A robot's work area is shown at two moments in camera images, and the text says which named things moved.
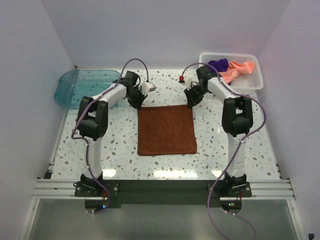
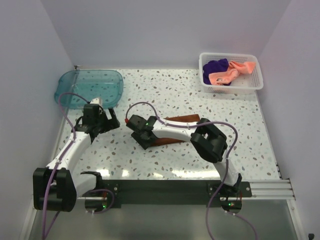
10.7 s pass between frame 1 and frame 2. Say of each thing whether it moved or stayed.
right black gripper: moved
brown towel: moved
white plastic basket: stayed
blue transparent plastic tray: stayed
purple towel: stayed
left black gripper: moved
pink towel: stayed
